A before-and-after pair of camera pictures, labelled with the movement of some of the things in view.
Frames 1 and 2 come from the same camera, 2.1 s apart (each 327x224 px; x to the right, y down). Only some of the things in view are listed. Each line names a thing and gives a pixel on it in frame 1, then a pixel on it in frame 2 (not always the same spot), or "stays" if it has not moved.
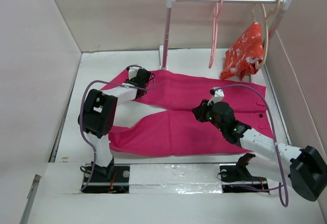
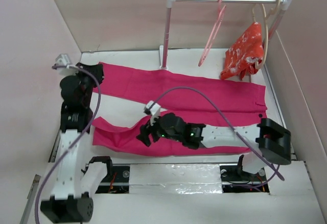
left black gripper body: x=145 y=91 to x=89 y=83
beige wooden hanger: x=266 y=16 stays
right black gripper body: x=206 y=114 to x=157 y=131
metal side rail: x=30 y=198 stays
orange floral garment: x=241 y=59 stays
